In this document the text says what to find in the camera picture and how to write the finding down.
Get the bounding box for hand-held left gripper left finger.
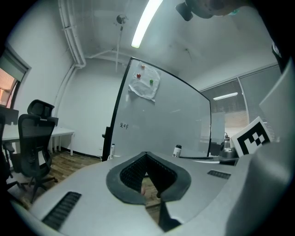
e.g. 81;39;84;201
29;151;162;236

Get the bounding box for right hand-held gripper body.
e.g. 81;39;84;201
218;116;272;165

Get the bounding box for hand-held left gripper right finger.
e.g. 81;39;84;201
145;151;242;233

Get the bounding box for black-framed whiteboard on stand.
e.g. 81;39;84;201
101;57;212;162

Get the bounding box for grey venetian blinds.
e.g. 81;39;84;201
199;64;281;153

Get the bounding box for short ceiling light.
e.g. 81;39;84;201
213;92;238;101

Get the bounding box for long white desk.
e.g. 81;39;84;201
0;124;76;156

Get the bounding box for black mesh office chair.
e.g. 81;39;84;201
0;112;21;192
6;99;59;205

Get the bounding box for dark grey desk partition panel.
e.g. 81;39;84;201
0;107;20;126
39;116;59;126

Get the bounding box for person's black clothing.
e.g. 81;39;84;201
239;0;295;74

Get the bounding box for crumpled printed paper sheet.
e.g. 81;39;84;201
128;60;162;102

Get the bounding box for person's head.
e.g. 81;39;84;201
185;0;242;19

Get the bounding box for black-framed window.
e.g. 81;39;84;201
0;47;32;109

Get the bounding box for grey roller blind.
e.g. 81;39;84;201
0;48;30;83

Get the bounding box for long ceiling light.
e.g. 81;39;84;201
130;0;165;49

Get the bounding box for round ceiling smoke detector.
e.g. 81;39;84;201
116;13;129;25

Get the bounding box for black head-worn camera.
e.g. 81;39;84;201
175;2;194;22

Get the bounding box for white wall pipes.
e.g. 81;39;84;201
54;0;130;106

